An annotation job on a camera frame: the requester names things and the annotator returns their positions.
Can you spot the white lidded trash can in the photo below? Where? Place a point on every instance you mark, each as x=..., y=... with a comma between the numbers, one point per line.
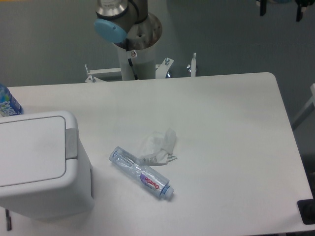
x=45, y=171

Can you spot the silver robot arm blue cap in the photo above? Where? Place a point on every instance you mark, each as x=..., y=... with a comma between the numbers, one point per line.
x=127, y=24

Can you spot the crumpled clear plastic wrapper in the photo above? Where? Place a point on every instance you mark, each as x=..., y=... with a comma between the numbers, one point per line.
x=157, y=148

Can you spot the black table clamp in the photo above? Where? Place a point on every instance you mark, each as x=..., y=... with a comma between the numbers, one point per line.
x=307, y=211

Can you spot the clear empty plastic bottle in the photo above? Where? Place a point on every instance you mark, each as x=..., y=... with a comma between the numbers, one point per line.
x=147, y=177

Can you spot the blue labelled water bottle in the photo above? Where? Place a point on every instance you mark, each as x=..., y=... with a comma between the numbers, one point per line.
x=9, y=106

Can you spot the white frame at right edge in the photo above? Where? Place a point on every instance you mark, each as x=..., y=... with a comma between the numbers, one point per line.
x=305, y=111

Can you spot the white metal base frame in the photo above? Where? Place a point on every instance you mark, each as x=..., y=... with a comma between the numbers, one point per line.
x=162, y=71

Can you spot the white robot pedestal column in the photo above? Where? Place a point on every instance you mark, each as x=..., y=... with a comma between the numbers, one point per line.
x=137, y=64

